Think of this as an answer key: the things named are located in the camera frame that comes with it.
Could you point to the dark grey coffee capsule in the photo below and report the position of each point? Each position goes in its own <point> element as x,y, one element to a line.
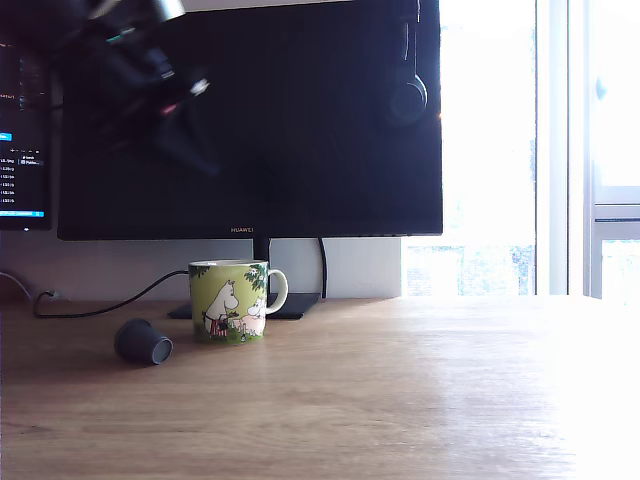
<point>140,340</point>

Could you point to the large black Huawei monitor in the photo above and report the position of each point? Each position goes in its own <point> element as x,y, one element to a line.
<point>300,150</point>

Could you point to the green cartoon print mug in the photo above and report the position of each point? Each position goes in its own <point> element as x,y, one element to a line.
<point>200,310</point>

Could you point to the small monitor with lit screen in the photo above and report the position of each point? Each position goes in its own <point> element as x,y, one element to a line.
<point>25,200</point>

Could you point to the black headphones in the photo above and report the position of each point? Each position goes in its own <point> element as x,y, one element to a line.
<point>407,102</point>

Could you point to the white window frame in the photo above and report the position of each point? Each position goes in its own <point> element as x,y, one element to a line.
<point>559,150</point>

